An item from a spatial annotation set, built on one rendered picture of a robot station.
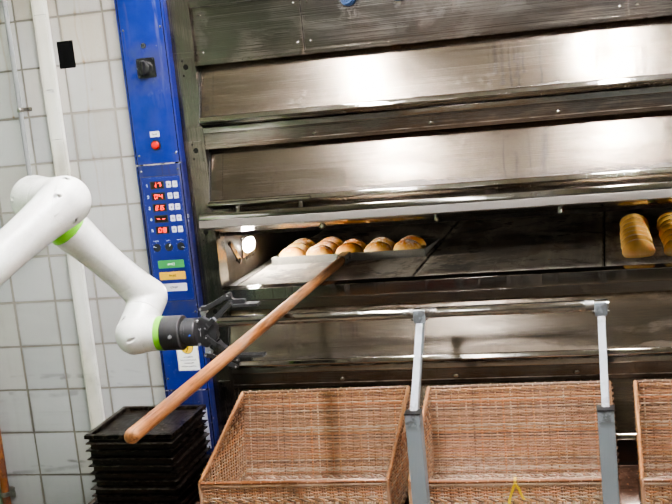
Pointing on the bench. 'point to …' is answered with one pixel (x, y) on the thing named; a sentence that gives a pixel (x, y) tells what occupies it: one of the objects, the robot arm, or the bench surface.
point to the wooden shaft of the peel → (224, 358)
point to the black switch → (146, 67)
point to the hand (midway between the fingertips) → (258, 329)
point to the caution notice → (188, 359)
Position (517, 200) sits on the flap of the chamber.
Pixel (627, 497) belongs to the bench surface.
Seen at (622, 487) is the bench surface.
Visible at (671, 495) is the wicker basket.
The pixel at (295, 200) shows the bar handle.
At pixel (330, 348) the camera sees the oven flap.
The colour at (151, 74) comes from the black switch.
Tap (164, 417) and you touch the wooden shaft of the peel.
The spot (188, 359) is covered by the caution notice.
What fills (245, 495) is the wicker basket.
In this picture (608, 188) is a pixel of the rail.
